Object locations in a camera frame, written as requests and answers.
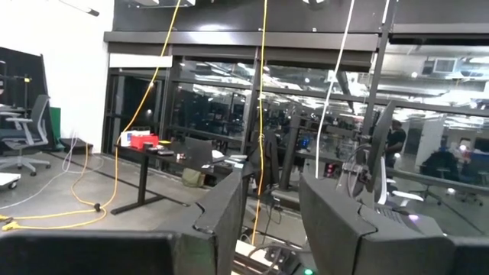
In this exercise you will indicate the red box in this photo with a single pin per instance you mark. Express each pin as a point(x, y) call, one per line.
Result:
point(144, 141)

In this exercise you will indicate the black standing desk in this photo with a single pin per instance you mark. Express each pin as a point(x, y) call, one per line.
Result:
point(143, 179)

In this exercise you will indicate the gray office chair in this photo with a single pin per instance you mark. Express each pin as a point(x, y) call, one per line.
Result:
point(26, 141)

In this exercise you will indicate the dark laptop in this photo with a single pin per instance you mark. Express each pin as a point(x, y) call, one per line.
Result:
point(198, 153)

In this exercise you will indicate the white office chair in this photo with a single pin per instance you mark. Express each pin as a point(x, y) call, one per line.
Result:
point(405, 195)

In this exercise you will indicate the white and blue box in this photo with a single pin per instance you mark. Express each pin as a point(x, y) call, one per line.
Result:
point(126, 137)

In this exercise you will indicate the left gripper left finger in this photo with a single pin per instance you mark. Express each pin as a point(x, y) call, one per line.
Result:
point(114, 254)

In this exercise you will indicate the olive green bag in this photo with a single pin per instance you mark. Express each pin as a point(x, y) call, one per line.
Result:
point(193, 178)

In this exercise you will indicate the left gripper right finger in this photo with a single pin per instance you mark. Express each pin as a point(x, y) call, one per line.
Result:
point(363, 248)

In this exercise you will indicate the green panel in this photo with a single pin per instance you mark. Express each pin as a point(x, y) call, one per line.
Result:
point(56, 128)

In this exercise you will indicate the black power strip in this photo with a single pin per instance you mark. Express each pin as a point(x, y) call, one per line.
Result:
point(282, 261)

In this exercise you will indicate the person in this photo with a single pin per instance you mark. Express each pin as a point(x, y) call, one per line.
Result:
point(395, 141)

